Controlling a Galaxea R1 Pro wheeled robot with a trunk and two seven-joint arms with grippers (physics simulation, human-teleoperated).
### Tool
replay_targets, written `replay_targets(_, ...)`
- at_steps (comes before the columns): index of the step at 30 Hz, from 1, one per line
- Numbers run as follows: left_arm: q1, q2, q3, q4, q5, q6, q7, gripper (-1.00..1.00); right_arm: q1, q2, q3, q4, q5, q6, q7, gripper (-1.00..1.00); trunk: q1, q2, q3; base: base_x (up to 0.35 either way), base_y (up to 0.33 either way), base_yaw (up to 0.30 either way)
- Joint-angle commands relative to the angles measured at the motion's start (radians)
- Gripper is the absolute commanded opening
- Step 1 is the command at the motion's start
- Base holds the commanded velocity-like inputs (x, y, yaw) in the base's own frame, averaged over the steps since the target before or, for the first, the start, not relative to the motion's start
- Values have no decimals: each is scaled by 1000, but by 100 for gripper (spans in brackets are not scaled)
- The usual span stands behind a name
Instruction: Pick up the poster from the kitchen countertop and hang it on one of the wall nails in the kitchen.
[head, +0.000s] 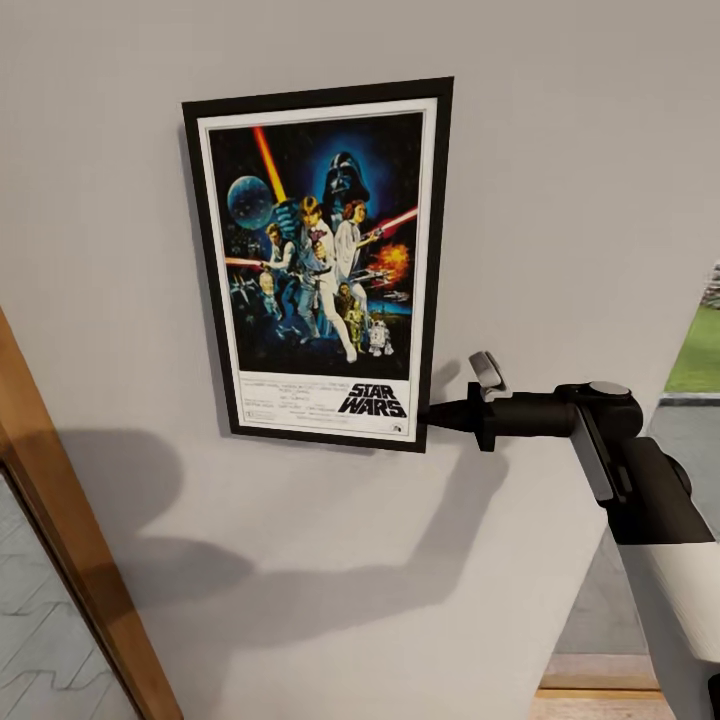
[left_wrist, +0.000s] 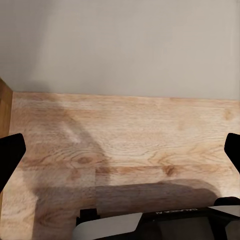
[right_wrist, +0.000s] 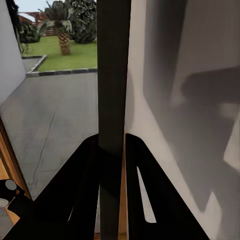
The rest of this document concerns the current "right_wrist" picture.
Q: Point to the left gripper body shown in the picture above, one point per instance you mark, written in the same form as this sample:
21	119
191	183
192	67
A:
22	213

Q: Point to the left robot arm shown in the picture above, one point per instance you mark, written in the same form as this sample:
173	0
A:
17	203

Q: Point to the door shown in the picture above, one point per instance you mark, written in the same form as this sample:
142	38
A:
48	95

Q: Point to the poster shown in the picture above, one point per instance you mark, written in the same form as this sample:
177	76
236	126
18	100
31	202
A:
113	33

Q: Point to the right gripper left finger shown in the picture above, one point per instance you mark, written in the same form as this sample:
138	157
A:
67	208

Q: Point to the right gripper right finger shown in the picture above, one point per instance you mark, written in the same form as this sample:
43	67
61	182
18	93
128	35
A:
174	220

